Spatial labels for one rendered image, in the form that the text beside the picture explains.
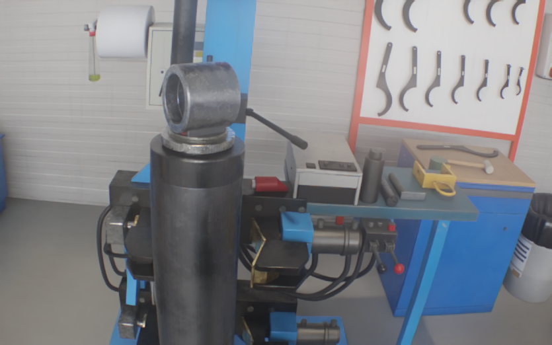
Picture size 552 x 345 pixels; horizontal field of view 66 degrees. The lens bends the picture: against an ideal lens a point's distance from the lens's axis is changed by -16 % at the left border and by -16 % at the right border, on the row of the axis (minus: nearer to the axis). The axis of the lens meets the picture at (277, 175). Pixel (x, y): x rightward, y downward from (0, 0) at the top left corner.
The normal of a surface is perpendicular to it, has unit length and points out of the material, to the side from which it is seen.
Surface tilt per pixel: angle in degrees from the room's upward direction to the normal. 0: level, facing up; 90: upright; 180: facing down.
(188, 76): 42
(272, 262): 0
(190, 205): 90
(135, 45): 109
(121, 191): 90
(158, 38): 90
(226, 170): 90
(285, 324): 0
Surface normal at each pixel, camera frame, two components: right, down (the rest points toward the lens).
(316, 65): 0.05, 0.40
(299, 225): 0.09, -0.91
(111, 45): 0.01, 0.68
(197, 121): 0.47, 0.73
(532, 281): -0.56, 0.33
